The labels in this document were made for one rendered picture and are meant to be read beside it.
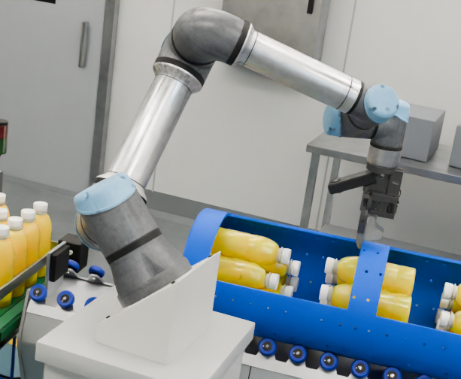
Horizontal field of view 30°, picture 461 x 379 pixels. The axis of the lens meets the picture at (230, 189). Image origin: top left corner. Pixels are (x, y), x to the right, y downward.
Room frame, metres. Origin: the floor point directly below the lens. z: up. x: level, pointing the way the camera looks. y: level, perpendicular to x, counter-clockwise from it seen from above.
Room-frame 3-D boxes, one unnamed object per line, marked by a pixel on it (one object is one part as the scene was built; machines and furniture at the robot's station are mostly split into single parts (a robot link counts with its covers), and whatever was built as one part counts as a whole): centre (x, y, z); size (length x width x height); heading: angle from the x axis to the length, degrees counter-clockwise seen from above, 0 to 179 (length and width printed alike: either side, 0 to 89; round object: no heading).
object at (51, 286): (2.10, 0.42, 0.99); 0.10 x 0.02 x 0.12; 168
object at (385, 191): (1.94, -0.35, 1.37); 0.09 x 0.08 x 0.12; 78
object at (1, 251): (2.03, 0.56, 1.00); 0.07 x 0.07 x 0.19
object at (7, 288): (2.11, 0.50, 0.96); 0.40 x 0.01 x 0.03; 168
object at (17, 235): (2.11, 0.54, 1.00); 0.07 x 0.07 x 0.19
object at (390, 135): (1.94, -0.34, 1.53); 0.09 x 0.08 x 0.11; 106
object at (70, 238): (2.30, 0.43, 0.95); 0.10 x 0.07 x 0.10; 168
